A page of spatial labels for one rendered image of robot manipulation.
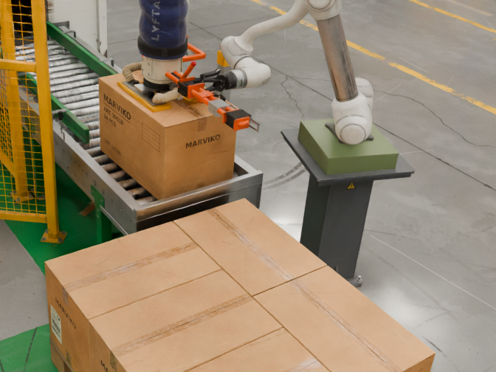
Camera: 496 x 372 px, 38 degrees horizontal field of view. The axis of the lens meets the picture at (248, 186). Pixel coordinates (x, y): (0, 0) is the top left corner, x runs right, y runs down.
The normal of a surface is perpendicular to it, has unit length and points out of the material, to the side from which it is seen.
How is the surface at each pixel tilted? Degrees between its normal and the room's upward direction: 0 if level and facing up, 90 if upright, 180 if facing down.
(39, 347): 0
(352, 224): 90
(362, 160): 90
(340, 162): 90
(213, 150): 90
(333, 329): 0
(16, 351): 0
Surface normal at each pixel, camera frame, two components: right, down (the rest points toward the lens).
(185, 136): 0.62, 0.45
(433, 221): 0.08, -0.85
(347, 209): 0.30, 0.51
